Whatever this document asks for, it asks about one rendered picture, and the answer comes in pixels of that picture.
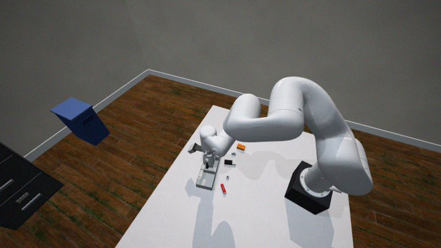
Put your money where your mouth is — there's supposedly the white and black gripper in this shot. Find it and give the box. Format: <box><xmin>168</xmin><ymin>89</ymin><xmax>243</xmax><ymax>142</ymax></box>
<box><xmin>203</xmin><ymin>152</ymin><xmax>216</xmax><ymax>169</ymax></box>

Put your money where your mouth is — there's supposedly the orange block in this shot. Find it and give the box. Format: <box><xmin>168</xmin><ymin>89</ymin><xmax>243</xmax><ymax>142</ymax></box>
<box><xmin>237</xmin><ymin>144</ymin><xmax>245</xmax><ymax>151</ymax></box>

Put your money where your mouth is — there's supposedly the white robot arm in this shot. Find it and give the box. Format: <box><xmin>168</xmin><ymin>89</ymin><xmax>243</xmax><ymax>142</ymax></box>
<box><xmin>188</xmin><ymin>77</ymin><xmax>373</xmax><ymax>197</ymax></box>

